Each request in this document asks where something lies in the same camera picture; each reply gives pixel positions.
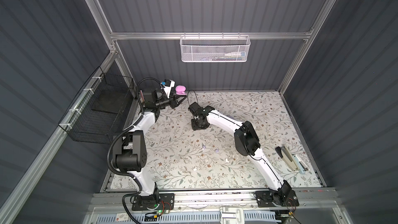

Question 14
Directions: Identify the tube in white basket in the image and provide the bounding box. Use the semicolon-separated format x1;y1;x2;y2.
214;52;247;60

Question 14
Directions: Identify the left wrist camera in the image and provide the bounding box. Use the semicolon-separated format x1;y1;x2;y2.
160;79;175;99

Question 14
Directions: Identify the black wire mesh basket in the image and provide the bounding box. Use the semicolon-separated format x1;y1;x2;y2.
59;69;134;144

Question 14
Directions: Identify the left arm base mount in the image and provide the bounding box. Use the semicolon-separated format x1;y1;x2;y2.
131;194;175;211

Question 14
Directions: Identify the pink earbud charging case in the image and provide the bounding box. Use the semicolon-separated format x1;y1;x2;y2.
175;85;187;95

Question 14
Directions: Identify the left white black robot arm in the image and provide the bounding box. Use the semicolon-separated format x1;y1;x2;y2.
107;85;187;197

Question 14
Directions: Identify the beige black stapler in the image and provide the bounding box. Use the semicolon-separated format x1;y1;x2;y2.
275;146;309;174

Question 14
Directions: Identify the white wire mesh basket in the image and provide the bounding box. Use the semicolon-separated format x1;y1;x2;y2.
179;35;251;63

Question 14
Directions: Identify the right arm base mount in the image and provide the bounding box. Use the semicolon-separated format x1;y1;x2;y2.
254;190;300;208

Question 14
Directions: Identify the black corrugated cable conduit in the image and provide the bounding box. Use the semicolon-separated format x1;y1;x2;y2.
107;77;162;224

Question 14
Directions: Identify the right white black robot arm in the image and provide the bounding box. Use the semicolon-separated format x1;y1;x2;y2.
188;102;300;206

